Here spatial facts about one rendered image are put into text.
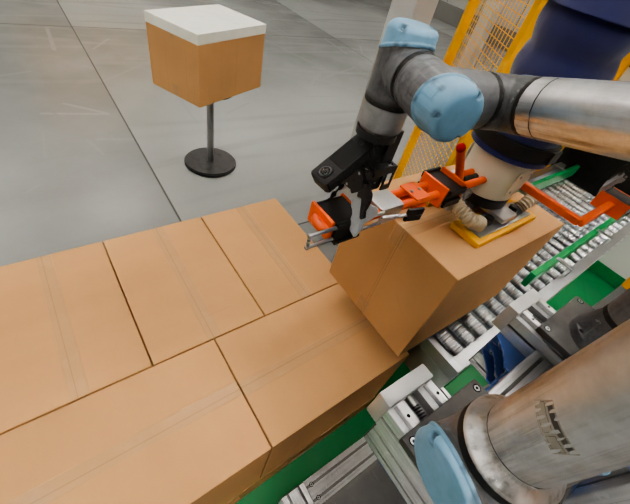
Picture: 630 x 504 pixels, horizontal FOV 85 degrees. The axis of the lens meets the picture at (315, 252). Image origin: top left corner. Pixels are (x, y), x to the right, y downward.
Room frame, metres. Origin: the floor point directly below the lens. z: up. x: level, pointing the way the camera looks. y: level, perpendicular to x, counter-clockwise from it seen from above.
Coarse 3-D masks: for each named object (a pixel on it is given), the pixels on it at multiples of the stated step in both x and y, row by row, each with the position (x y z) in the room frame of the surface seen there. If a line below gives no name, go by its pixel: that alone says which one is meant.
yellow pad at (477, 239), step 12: (492, 216) 0.89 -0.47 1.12; (516, 216) 0.98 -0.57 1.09; (528, 216) 1.01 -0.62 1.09; (456, 228) 0.83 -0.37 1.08; (468, 228) 0.84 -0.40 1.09; (492, 228) 0.87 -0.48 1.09; (504, 228) 0.90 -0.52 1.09; (516, 228) 0.94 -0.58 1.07; (468, 240) 0.80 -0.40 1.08; (480, 240) 0.80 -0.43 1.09; (492, 240) 0.84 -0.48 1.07
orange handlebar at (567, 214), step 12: (468, 180) 0.88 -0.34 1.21; (480, 180) 0.90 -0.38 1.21; (396, 192) 0.72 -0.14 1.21; (408, 192) 0.73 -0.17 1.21; (420, 192) 0.74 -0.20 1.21; (432, 192) 0.76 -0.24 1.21; (528, 192) 0.95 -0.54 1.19; (540, 192) 0.94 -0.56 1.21; (408, 204) 0.69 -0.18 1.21; (420, 204) 0.73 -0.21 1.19; (552, 204) 0.90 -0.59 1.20; (612, 204) 1.00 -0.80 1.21; (312, 216) 0.54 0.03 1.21; (564, 216) 0.87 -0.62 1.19; (576, 216) 0.86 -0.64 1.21; (588, 216) 0.88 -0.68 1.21; (324, 228) 0.52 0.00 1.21
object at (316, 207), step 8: (328, 200) 0.59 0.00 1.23; (336, 200) 0.59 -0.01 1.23; (344, 200) 0.60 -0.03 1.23; (312, 208) 0.56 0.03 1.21; (320, 208) 0.55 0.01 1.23; (328, 208) 0.56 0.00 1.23; (336, 208) 0.57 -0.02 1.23; (344, 208) 0.58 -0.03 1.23; (320, 216) 0.54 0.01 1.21; (328, 216) 0.54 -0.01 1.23; (336, 216) 0.54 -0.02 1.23; (344, 216) 0.55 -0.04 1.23; (328, 224) 0.52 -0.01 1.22
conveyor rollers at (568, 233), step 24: (552, 192) 2.44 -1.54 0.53; (576, 192) 2.52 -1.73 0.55; (600, 216) 2.29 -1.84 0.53; (624, 216) 2.36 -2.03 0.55; (552, 240) 1.79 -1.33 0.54; (576, 240) 1.87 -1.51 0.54; (600, 240) 1.95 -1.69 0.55; (528, 264) 1.50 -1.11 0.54; (504, 288) 1.28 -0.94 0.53; (528, 288) 1.31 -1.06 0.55; (480, 312) 1.06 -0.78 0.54
